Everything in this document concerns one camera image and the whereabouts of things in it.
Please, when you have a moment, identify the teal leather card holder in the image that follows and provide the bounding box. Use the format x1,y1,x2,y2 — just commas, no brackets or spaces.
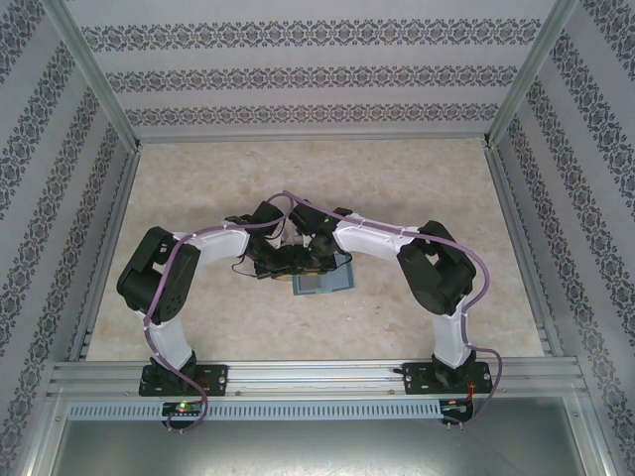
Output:
291,261,356,298

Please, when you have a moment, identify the sheet metal panel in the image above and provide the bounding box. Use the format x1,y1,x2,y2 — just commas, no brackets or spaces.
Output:
49,418,604,476

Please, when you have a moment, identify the aluminium mounting rail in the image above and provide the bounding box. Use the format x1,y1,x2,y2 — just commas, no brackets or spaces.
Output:
48,360,582,399

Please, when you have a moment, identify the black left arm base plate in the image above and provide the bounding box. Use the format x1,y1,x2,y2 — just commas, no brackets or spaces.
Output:
140,364,230,398

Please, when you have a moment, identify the slotted grey cable duct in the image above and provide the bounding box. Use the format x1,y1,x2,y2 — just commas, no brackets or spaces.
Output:
66,399,444,421

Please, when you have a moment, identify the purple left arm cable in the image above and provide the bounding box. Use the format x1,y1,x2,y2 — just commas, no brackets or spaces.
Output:
143,210,292,435

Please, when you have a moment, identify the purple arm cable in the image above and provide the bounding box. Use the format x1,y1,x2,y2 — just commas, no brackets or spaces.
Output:
265,191,510,427
143,210,292,435

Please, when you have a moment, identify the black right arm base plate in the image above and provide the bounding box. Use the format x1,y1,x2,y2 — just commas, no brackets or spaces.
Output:
403,360,493,397

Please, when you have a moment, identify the aluminium side rail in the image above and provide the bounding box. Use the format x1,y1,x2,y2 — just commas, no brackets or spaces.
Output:
68,148,143,362
485,146,565,356

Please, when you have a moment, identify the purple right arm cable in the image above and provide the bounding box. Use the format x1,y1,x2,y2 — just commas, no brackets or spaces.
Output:
265,191,510,427

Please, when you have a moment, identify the aluminium frame post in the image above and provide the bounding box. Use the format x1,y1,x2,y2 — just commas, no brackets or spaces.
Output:
43,0,143,153
483,0,581,148

